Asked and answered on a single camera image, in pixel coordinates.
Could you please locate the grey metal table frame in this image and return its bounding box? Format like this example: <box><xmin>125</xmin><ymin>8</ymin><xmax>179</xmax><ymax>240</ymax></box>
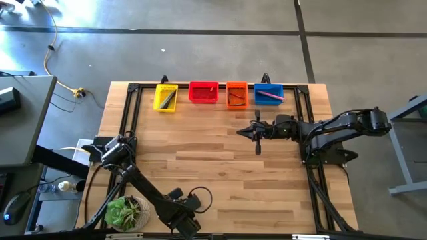
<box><xmin>388</xmin><ymin>93</ymin><xmax>427</xmax><ymax>196</ymax></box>

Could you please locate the pink pencil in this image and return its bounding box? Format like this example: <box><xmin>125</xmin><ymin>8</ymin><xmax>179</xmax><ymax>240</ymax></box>
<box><xmin>256</xmin><ymin>90</ymin><xmax>287</xmax><ymax>101</ymax></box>

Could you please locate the black pen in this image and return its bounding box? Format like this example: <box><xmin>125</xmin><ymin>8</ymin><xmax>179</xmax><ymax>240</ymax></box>
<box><xmin>163</xmin><ymin>95</ymin><xmax>177</xmax><ymax>110</ymax></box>

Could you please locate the teal pen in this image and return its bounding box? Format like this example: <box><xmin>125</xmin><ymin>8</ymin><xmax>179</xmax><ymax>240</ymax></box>
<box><xmin>159</xmin><ymin>89</ymin><xmax>177</xmax><ymax>109</ymax></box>

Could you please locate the silver extrusion bar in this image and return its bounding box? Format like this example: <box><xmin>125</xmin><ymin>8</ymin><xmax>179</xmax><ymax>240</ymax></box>
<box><xmin>292</xmin><ymin>234</ymin><xmax>330</xmax><ymax>240</ymax></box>
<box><xmin>105</xmin><ymin>233</ymin><xmax>144</xmax><ymax>240</ymax></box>

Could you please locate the blue plastic basket bin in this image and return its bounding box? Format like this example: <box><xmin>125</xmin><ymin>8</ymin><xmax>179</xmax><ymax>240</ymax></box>
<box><xmin>253</xmin><ymin>83</ymin><xmax>284</xmax><ymax>107</ymax></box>

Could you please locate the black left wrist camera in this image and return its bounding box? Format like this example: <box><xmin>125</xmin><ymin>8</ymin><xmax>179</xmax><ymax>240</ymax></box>
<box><xmin>185</xmin><ymin>193</ymin><xmax>203</xmax><ymax>211</ymax></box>

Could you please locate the yellow power cable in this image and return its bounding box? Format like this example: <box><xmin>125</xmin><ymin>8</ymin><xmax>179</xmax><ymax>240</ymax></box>
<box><xmin>39</xmin><ymin>0</ymin><xmax>86</xmax><ymax>99</ymax></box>

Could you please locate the green succulent in woven pot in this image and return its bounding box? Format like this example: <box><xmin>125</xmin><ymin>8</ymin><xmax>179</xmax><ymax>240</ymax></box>
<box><xmin>103</xmin><ymin>195</ymin><xmax>151</xmax><ymax>233</ymax></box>

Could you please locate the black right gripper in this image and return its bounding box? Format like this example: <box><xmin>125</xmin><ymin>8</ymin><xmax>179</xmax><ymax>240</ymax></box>
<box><xmin>236</xmin><ymin>109</ymin><xmax>296</xmax><ymax>157</ymax></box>

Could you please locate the yellow plastic basket bin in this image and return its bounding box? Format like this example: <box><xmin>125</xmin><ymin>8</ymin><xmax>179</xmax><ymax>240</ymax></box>
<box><xmin>152</xmin><ymin>83</ymin><xmax>179</xmax><ymax>113</ymax></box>

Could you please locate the clear water bottle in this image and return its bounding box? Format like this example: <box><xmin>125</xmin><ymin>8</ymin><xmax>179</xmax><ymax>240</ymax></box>
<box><xmin>37</xmin><ymin>183</ymin><xmax>57</xmax><ymax>194</ymax></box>

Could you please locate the black box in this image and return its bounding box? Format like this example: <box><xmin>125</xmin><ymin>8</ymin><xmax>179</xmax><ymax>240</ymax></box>
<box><xmin>0</xmin><ymin>87</ymin><xmax>22</xmax><ymax>115</ymax></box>

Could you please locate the black desk leg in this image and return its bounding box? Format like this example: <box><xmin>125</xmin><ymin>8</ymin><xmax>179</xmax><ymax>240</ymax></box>
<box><xmin>31</xmin><ymin>145</ymin><xmax>91</xmax><ymax>180</ymax></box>

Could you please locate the orange plastic basket bin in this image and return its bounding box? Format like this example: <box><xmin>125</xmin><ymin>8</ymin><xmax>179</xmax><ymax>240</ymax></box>
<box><xmin>226</xmin><ymin>81</ymin><xmax>250</xmax><ymax>110</ymax></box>

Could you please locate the grey desk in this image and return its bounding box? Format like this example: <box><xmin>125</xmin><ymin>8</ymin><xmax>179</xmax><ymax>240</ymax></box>
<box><xmin>0</xmin><ymin>75</ymin><xmax>58</xmax><ymax>168</ymax></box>

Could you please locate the red plastic basket bin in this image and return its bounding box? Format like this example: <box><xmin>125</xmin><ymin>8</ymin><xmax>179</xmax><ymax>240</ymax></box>
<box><xmin>188</xmin><ymin>81</ymin><xmax>220</xmax><ymax>104</ymax></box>

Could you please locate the black computer mouse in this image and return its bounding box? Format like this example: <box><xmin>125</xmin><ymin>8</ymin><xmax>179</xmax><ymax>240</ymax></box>
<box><xmin>2</xmin><ymin>191</ymin><xmax>33</xmax><ymax>226</ymax></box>

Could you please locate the small white bottle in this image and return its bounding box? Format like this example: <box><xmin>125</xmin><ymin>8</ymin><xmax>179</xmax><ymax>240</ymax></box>
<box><xmin>57</xmin><ymin>181</ymin><xmax>78</xmax><ymax>193</ymax></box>

